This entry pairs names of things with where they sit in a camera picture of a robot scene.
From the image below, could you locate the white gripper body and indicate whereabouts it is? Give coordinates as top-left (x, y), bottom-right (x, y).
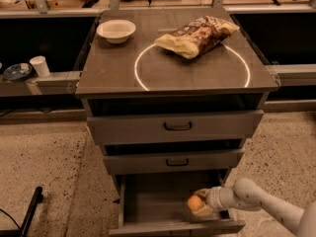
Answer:
top-left (206, 187), bottom-right (228, 212)

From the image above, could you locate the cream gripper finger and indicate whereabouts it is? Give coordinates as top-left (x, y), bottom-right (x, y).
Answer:
top-left (192, 202), bottom-right (213, 217)
top-left (195, 189), bottom-right (209, 199)

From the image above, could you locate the orange fruit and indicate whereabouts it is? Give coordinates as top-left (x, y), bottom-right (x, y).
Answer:
top-left (187, 195), bottom-right (202, 211)

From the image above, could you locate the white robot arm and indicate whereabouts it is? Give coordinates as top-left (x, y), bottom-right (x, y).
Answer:
top-left (187, 178), bottom-right (316, 237)

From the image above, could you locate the middle grey drawer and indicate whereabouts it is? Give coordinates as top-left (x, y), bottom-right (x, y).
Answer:
top-left (104, 149), bottom-right (244, 175)

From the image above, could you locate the bottom grey open drawer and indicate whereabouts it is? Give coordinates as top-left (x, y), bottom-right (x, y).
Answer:
top-left (109, 170), bottom-right (245, 237)

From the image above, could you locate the top grey drawer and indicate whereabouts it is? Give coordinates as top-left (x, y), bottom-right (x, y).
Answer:
top-left (88, 110), bottom-right (264, 145)

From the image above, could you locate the grey drawer cabinet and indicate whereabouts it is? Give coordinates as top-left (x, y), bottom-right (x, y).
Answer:
top-left (75, 7), bottom-right (280, 237)

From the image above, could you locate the brown yellow chip bag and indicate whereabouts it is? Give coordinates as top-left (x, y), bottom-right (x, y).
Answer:
top-left (154, 16), bottom-right (239, 59)

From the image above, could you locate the black bar on floor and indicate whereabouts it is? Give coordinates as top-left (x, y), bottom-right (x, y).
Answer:
top-left (0, 187), bottom-right (43, 237)

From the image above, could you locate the white bowl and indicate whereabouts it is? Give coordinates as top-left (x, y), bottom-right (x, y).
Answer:
top-left (97, 20), bottom-right (136, 43)

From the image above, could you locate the white paper cup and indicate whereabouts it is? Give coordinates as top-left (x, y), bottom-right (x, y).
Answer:
top-left (30, 55), bottom-right (50, 77)

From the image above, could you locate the dark round plate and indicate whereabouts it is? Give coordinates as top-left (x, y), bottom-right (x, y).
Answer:
top-left (3, 63), bottom-right (33, 82)

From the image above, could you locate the black middle drawer handle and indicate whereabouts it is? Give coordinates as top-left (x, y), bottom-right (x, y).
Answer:
top-left (166, 158), bottom-right (190, 167)

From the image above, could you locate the black drawer handle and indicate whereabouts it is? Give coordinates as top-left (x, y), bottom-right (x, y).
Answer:
top-left (166, 158), bottom-right (190, 167)
top-left (163, 121), bottom-right (193, 131)

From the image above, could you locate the black top drawer handle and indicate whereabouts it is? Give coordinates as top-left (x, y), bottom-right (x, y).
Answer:
top-left (163, 121), bottom-right (193, 131)

